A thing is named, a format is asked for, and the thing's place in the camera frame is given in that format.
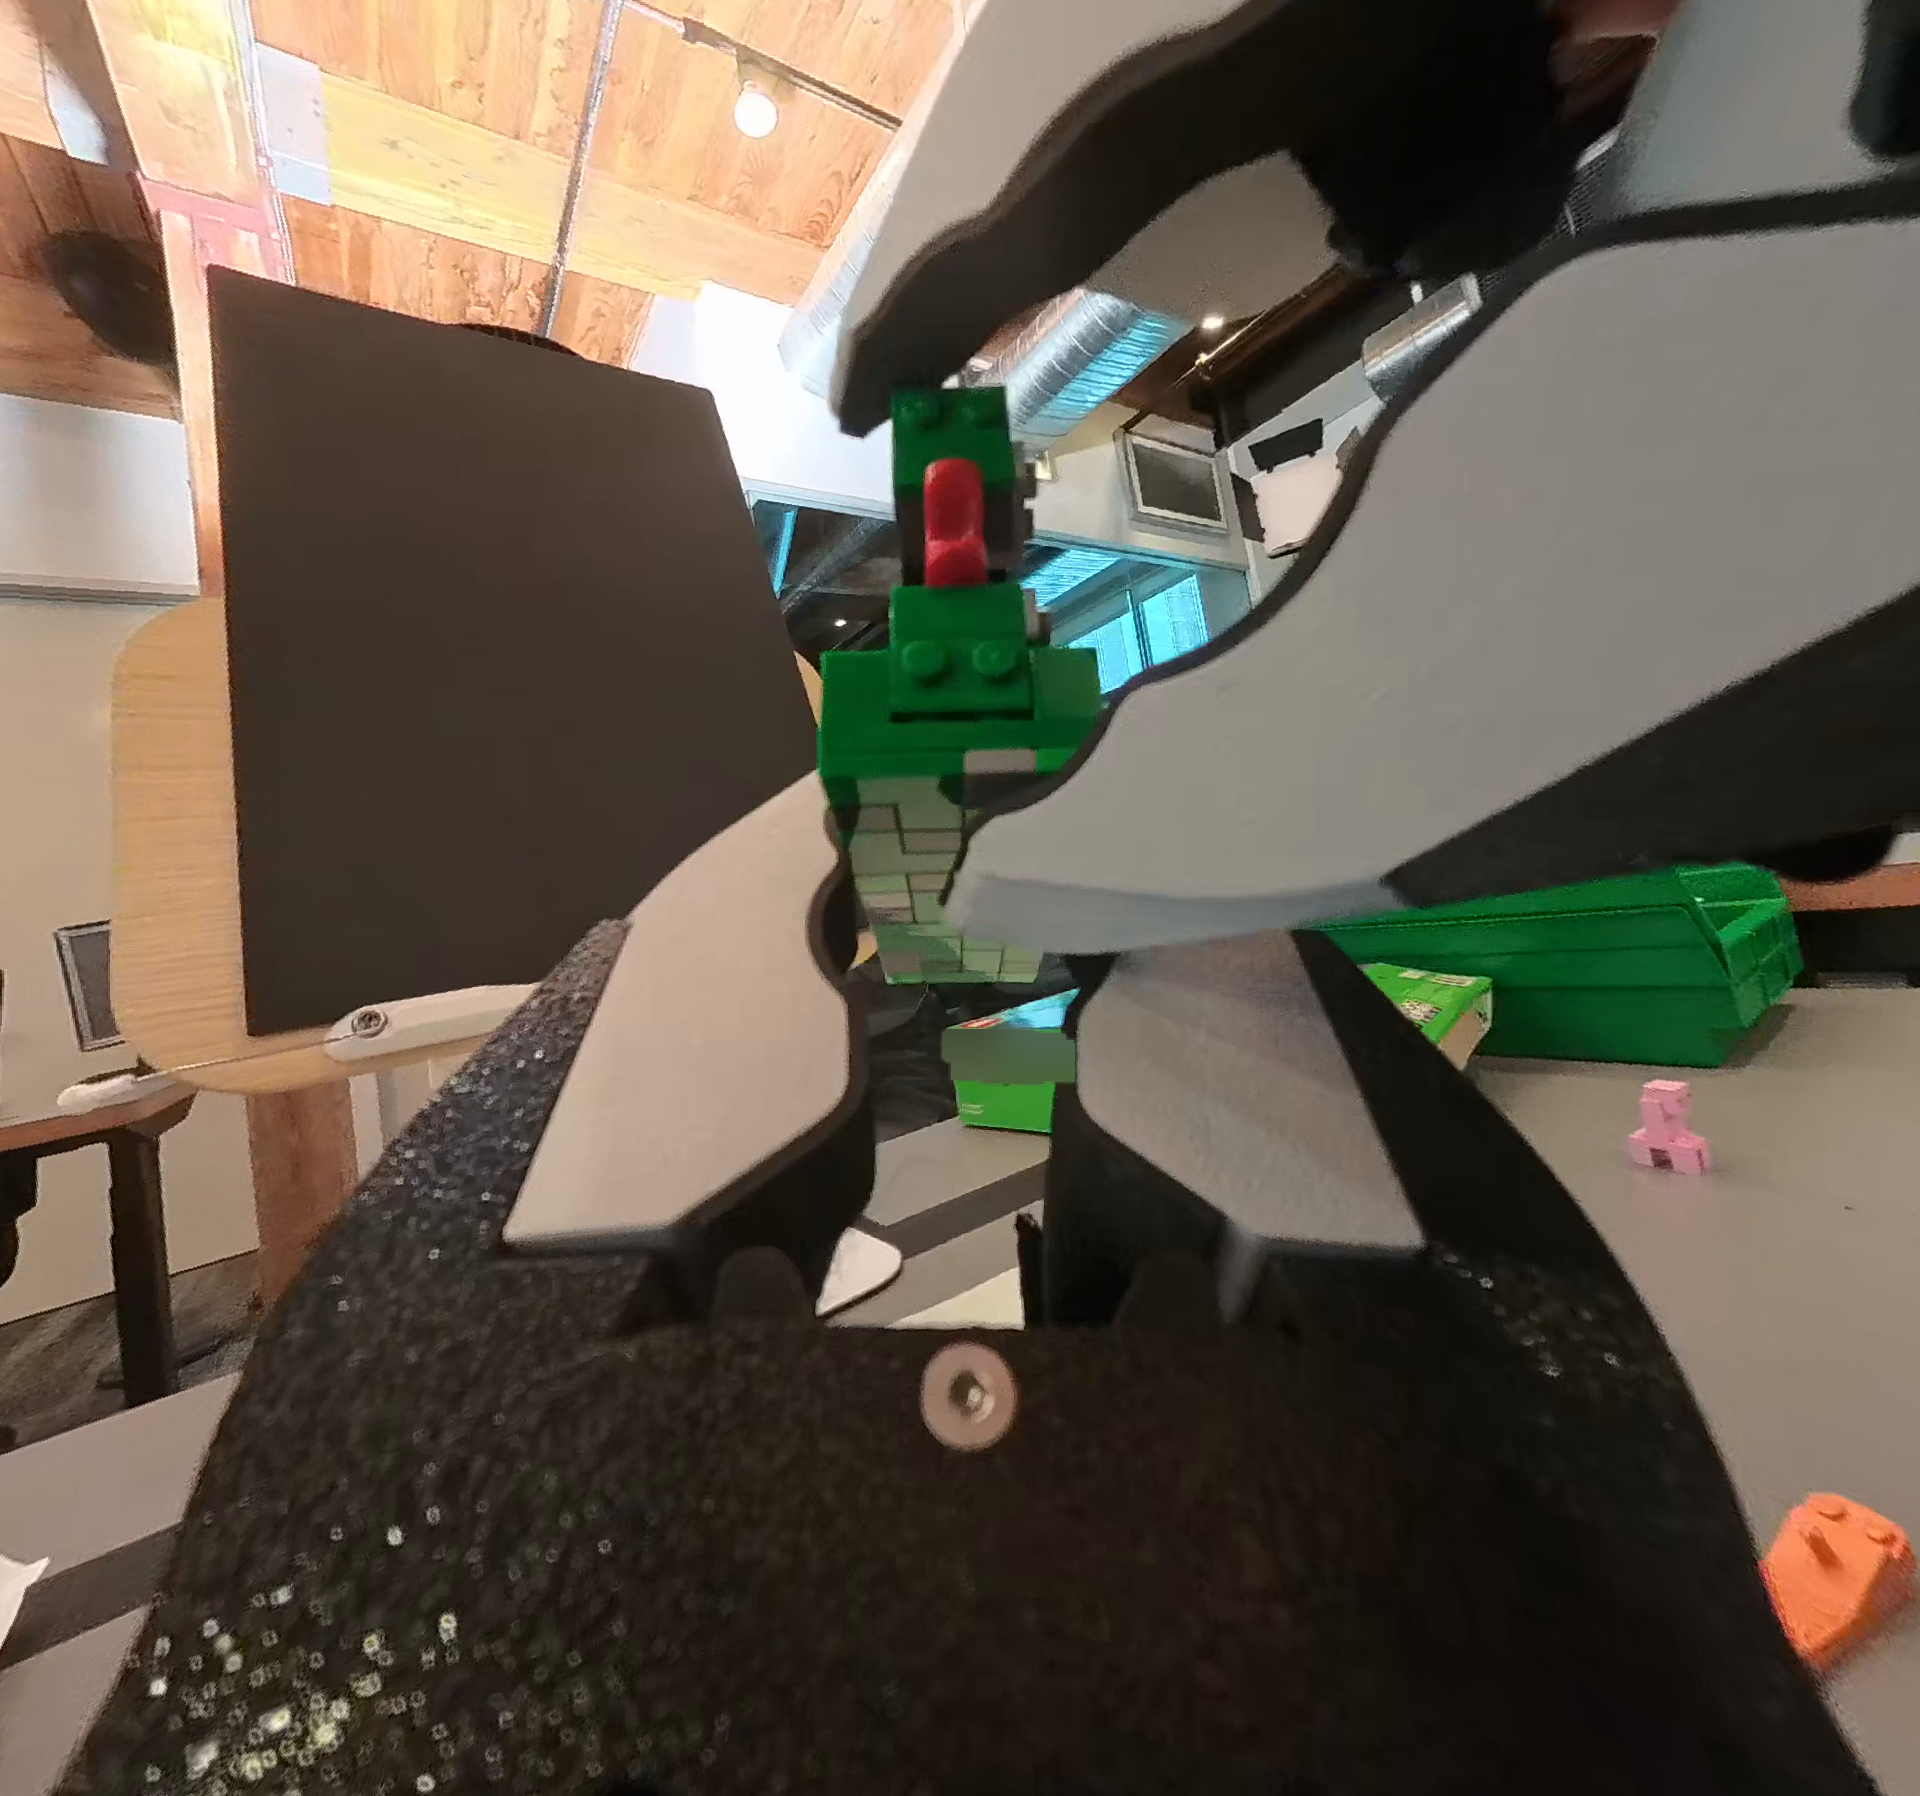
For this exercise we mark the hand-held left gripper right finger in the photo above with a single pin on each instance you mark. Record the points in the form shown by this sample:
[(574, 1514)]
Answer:
[(1200, 1076)]

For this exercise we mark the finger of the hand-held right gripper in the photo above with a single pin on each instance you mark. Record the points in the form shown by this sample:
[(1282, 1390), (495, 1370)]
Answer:
[(1080, 72), (1501, 597)]

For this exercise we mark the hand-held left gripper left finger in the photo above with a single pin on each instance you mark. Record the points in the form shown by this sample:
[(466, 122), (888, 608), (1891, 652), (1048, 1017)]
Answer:
[(705, 1017)]

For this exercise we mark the green brick figure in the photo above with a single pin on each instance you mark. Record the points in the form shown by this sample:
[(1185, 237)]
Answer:
[(930, 687)]

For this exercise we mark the grey desk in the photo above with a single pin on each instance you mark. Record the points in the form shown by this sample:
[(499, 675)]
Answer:
[(1650, 1317)]

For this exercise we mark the green cardboard box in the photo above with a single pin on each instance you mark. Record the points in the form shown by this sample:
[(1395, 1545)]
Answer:
[(1003, 1076)]

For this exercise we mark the black lighting track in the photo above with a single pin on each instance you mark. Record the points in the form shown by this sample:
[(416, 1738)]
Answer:
[(811, 63)]

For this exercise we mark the stack of green bins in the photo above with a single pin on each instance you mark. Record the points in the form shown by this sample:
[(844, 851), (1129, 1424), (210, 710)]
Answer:
[(1575, 972)]

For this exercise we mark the ceiling track spot lamp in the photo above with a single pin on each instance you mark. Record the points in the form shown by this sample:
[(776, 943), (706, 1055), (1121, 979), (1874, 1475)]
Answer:
[(756, 101)]

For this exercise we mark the large glass window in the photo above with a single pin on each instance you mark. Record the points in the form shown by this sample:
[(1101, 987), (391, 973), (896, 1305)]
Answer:
[(1162, 626)]

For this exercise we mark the pink brick figure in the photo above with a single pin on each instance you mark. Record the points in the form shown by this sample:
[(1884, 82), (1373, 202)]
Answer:
[(1669, 1136)]

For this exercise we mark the black acoustic panel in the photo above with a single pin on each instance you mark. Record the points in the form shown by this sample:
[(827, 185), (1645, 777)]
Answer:
[(480, 655)]

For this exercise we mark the metal conduit pipe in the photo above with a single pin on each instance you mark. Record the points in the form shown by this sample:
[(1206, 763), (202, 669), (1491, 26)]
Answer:
[(593, 85)]

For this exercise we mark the white cloth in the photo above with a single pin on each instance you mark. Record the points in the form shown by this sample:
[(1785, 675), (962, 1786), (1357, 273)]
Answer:
[(104, 1091)]

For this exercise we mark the dark wooden table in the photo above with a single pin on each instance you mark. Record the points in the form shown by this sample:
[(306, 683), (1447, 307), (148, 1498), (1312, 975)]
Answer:
[(89, 1126)]

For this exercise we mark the orange plastic piece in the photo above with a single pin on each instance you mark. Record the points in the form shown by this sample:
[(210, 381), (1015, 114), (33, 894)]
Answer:
[(1837, 1578)]

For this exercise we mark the white metal bracket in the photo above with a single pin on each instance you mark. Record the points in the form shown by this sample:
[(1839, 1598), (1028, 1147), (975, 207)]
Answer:
[(434, 1017)]

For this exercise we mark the wide silver air duct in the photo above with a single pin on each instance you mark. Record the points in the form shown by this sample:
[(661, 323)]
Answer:
[(1418, 326)]

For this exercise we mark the grey wall vent grille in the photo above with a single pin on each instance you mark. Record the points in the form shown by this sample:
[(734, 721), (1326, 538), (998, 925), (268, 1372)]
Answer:
[(1179, 479)]

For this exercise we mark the grey wall plate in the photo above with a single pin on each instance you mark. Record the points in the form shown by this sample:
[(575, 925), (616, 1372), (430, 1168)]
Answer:
[(87, 985)]

